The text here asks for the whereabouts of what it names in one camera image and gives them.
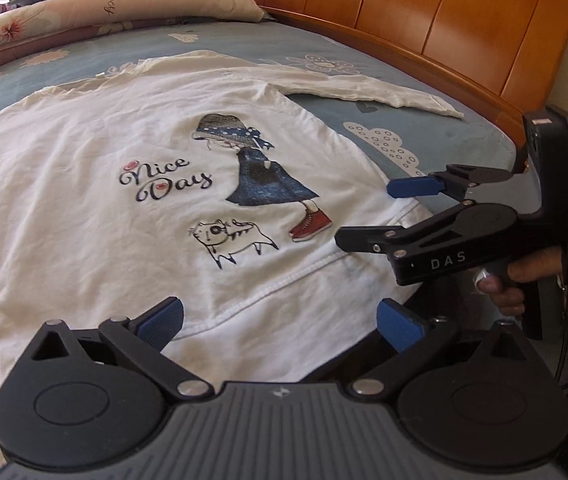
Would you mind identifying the white printed long-sleeve shirt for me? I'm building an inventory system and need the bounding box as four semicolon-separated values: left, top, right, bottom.
0;49;466;480

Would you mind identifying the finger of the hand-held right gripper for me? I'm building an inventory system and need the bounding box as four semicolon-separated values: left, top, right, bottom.
335;202;481;262
386;164;516;203

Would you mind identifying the wooden headboard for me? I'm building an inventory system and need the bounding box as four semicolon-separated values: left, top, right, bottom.
206;0;568;161

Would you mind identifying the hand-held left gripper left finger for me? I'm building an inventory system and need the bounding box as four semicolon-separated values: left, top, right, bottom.
31;296;215;402

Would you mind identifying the person's right hand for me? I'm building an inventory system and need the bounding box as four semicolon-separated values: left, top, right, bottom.
475;249;565;318

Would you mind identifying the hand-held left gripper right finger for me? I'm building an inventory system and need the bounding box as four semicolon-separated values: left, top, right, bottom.
346;297;548;403

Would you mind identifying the pink floral folded quilt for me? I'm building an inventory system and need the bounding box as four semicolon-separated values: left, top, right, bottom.
0;0;275;86

